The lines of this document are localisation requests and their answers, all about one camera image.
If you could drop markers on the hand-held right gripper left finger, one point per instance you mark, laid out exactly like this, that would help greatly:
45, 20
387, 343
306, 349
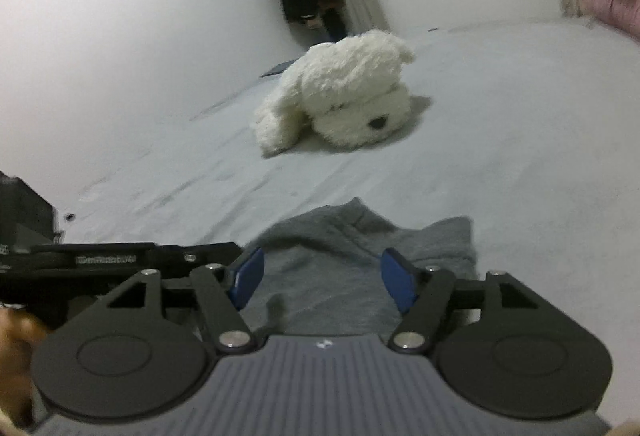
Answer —
250, 278

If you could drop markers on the grey t-shirt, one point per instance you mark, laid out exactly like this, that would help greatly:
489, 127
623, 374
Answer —
325, 261

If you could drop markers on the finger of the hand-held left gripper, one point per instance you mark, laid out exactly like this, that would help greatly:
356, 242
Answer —
200, 252

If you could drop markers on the pink folded quilt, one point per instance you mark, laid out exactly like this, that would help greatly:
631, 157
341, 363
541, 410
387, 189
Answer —
615, 9

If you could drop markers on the light grey bed sheet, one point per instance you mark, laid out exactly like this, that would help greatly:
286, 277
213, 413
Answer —
500, 141

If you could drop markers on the person's left hand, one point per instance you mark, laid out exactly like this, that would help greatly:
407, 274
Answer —
17, 341

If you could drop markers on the white plush dog toy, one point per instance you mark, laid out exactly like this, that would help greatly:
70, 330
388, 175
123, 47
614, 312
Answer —
340, 91

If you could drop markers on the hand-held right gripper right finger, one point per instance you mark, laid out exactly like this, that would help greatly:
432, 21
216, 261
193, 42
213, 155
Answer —
397, 278

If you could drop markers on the dark tablet on bed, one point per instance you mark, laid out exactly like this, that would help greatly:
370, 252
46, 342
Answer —
277, 69

